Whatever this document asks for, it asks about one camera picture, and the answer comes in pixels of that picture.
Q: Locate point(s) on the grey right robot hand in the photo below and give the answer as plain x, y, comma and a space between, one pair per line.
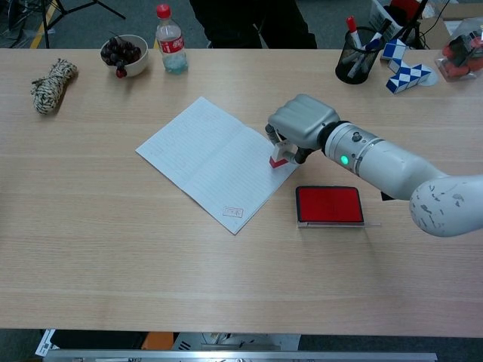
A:
302, 120

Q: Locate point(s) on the red and white stamp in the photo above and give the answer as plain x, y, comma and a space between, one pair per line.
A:
280, 156

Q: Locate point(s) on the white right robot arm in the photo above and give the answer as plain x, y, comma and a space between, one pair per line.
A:
407, 177

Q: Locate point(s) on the black mesh pen holder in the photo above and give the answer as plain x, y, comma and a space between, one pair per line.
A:
352, 66

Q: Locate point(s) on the red ink pad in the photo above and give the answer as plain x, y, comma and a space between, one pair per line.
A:
328, 203

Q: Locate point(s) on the white lined notebook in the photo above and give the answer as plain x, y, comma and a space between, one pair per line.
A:
211, 162

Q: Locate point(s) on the blue capped marker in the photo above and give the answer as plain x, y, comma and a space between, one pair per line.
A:
373, 45

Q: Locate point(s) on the red capped white marker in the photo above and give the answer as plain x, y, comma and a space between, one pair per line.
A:
352, 28

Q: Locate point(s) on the person in black clothes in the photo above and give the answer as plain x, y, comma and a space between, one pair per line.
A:
256, 22

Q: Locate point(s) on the blue and white snake puzzle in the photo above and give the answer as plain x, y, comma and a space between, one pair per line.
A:
405, 77

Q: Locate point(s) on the white plastic crate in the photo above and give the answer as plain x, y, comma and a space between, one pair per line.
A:
385, 19

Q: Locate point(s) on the clear plastic cola bottle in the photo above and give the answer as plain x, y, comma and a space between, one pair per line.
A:
171, 47

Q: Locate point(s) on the brown cardboard box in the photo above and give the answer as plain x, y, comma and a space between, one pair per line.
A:
437, 26

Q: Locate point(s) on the clear bag with red items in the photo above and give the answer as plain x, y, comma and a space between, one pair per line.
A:
460, 53

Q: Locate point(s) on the beige bowl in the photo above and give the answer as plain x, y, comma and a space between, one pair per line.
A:
137, 64

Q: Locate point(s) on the dark grape bunch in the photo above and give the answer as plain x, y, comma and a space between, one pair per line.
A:
120, 53

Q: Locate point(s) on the black tripod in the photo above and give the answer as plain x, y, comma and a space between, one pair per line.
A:
49, 15

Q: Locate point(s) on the aluminium rail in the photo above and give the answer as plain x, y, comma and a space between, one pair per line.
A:
241, 357

